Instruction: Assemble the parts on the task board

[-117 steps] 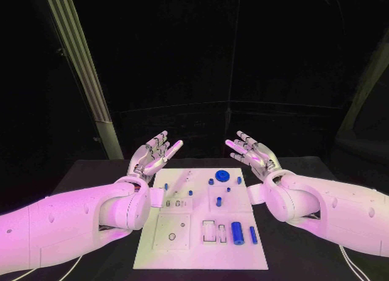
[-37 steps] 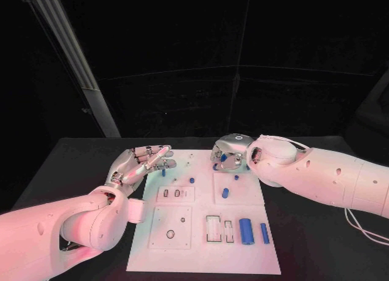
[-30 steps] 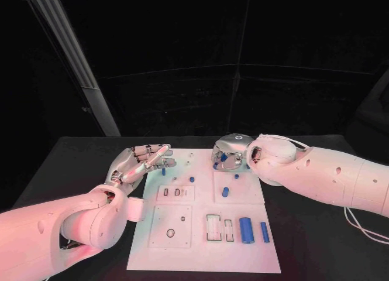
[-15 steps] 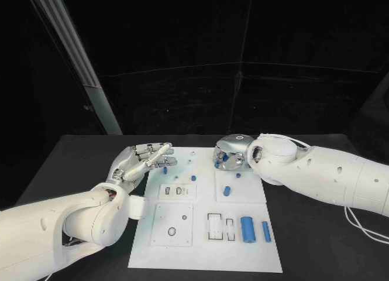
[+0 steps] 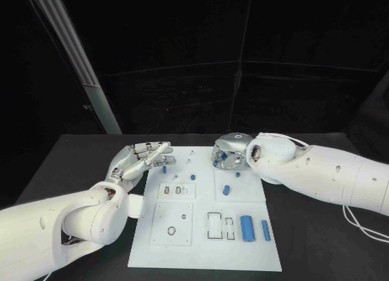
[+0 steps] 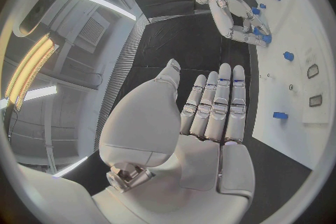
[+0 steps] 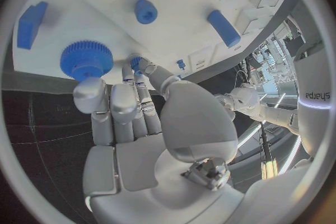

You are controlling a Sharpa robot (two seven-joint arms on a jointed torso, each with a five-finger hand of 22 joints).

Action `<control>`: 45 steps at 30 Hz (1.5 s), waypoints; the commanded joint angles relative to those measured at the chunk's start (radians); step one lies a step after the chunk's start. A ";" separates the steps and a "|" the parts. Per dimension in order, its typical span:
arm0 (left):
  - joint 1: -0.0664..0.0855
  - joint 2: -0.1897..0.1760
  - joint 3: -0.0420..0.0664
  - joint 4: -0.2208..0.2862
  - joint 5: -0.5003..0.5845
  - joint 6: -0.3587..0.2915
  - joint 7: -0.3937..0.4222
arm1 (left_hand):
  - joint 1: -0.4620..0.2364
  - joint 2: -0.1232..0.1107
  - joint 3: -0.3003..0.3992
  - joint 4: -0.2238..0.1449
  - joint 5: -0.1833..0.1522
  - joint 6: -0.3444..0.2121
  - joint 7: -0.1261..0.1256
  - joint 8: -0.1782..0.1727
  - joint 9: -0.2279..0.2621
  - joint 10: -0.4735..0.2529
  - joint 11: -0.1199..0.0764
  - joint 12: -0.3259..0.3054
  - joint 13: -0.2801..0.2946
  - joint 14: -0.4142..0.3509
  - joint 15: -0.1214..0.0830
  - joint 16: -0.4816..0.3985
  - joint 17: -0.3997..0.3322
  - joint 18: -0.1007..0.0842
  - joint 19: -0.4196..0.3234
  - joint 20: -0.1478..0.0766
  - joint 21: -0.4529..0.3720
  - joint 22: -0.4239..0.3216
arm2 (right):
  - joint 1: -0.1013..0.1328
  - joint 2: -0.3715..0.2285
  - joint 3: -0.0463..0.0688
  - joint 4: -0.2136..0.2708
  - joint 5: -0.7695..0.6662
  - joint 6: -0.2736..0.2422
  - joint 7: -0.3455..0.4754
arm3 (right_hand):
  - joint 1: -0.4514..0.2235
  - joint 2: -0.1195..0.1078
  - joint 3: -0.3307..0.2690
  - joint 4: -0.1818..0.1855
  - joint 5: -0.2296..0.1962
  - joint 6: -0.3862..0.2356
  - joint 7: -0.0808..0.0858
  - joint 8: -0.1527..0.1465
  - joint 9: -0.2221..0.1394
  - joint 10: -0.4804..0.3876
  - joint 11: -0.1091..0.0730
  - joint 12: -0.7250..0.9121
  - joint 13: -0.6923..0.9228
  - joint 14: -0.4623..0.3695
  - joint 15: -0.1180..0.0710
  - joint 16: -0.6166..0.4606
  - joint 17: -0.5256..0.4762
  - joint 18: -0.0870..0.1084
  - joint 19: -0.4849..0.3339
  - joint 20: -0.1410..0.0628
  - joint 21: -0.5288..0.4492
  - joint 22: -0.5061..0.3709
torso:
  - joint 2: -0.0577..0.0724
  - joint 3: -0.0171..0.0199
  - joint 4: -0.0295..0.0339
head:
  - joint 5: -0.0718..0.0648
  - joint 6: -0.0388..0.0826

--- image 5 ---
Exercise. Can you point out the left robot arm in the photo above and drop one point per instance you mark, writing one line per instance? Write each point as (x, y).
(40, 221)

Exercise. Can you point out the thin blue peg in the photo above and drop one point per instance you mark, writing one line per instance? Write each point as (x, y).
(165, 169)

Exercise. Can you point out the white task board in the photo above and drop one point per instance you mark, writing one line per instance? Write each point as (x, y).
(210, 252)

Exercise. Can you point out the blue part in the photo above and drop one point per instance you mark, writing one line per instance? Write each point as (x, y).
(224, 156)

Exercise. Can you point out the large blue cylinder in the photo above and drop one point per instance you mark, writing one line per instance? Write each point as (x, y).
(247, 228)

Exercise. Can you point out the thin blue cylinder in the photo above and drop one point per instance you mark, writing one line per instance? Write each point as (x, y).
(266, 230)

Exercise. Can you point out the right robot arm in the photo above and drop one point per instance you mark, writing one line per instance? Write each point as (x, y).
(323, 173)

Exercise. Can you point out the grey metal post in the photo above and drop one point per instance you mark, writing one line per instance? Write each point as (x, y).
(77, 65)

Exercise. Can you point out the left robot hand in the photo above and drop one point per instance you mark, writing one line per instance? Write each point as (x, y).
(140, 162)

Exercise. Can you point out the blue oblong plug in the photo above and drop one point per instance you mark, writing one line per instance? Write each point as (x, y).
(227, 190)

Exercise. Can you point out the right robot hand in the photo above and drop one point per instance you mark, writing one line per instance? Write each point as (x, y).
(228, 146)

